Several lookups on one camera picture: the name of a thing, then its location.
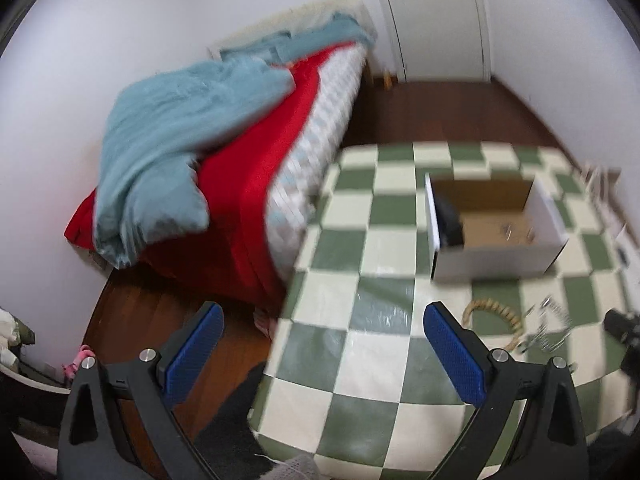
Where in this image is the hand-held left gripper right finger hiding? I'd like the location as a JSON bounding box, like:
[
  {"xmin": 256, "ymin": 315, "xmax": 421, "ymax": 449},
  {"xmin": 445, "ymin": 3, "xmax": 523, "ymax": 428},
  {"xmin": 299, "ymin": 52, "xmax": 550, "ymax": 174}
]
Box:
[{"xmin": 422, "ymin": 301, "xmax": 592, "ymax": 480}]

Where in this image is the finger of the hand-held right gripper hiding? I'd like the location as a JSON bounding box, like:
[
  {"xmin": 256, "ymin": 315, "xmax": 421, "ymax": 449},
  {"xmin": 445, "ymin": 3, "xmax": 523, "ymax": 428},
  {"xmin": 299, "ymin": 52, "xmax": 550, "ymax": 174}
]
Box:
[{"xmin": 603, "ymin": 309, "xmax": 640, "ymax": 392}]

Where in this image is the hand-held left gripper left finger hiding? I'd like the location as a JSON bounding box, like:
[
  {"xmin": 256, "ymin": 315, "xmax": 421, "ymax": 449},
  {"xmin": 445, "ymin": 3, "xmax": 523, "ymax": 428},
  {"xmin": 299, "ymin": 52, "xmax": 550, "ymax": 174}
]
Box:
[{"xmin": 56, "ymin": 301, "xmax": 226, "ymax": 480}]

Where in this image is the person's black trouser leg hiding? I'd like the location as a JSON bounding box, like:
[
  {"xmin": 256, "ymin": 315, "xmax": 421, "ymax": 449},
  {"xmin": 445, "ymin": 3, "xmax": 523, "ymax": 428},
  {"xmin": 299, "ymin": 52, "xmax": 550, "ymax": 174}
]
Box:
[{"xmin": 192, "ymin": 360, "xmax": 281, "ymax": 480}]

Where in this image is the white plastic object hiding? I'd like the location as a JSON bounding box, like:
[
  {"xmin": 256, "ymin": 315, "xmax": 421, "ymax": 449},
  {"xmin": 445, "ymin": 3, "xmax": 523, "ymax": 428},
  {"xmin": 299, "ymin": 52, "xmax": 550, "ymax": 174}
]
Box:
[
  {"xmin": 582, "ymin": 165, "xmax": 621, "ymax": 202},
  {"xmin": 612, "ymin": 220, "xmax": 640, "ymax": 272}
]

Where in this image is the white cardboard box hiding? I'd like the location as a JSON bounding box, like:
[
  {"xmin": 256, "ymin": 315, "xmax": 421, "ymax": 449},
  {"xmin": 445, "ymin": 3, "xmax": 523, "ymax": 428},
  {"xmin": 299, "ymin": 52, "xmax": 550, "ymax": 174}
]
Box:
[{"xmin": 425, "ymin": 172, "xmax": 570, "ymax": 281}]

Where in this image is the pink toy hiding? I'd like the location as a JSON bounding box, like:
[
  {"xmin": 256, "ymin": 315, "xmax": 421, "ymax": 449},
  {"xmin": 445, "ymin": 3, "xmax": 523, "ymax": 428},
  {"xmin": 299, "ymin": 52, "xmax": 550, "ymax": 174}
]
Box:
[{"xmin": 62, "ymin": 345, "xmax": 94, "ymax": 378}]

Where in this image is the black item in box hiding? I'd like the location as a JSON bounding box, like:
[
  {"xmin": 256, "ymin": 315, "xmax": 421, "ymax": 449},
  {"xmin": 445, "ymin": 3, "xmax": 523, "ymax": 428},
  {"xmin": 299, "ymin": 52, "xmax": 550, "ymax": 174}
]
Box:
[{"xmin": 434, "ymin": 195, "xmax": 466, "ymax": 251}]

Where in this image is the green white checkered tablecloth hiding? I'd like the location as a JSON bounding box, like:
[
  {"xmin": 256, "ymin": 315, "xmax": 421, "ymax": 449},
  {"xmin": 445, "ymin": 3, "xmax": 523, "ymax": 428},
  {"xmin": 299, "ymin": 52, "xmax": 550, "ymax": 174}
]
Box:
[{"xmin": 247, "ymin": 141, "xmax": 633, "ymax": 471}]

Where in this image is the red bed sheet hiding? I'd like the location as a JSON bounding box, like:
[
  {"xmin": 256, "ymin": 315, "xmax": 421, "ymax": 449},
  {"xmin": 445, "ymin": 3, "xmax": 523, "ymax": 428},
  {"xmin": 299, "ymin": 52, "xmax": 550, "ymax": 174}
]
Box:
[{"xmin": 64, "ymin": 45, "xmax": 322, "ymax": 306}]

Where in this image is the white plush item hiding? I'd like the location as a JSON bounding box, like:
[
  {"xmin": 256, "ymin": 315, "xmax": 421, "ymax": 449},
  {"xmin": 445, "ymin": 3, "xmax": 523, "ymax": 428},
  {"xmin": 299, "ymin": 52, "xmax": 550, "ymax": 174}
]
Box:
[{"xmin": 0, "ymin": 307, "xmax": 36, "ymax": 376}]

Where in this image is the light blue blanket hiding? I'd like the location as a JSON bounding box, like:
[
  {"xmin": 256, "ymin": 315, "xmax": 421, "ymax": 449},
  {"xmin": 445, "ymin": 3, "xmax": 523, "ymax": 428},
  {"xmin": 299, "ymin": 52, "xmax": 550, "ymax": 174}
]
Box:
[{"xmin": 94, "ymin": 12, "xmax": 377, "ymax": 268}]

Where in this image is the white patterned mattress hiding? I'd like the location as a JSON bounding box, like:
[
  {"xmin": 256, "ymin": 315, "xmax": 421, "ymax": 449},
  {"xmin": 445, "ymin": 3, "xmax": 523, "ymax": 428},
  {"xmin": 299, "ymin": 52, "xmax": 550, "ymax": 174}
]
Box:
[{"xmin": 265, "ymin": 42, "xmax": 368, "ymax": 282}]

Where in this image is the white door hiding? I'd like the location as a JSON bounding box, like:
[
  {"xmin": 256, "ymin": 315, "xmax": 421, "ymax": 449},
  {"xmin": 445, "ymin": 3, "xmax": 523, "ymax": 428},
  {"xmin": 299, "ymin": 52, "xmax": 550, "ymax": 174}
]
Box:
[{"xmin": 367, "ymin": 0, "xmax": 493, "ymax": 84}]

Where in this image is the cream fuzzy pillow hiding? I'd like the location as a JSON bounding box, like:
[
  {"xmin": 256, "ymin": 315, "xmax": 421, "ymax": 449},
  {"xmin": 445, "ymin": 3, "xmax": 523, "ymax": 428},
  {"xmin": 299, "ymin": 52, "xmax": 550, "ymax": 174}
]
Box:
[{"xmin": 215, "ymin": 0, "xmax": 376, "ymax": 57}]

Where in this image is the wooden bead bracelet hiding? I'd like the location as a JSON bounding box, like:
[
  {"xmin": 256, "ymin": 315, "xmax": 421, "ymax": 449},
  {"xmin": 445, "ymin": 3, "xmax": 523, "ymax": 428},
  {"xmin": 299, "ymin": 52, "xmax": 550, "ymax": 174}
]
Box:
[{"xmin": 462, "ymin": 299, "xmax": 525, "ymax": 352}]

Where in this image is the silver chain necklace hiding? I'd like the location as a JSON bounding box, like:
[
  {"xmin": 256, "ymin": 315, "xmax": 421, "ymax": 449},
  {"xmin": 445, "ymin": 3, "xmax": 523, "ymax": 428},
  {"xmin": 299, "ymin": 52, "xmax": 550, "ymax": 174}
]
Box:
[{"xmin": 520, "ymin": 296, "xmax": 576, "ymax": 356}]

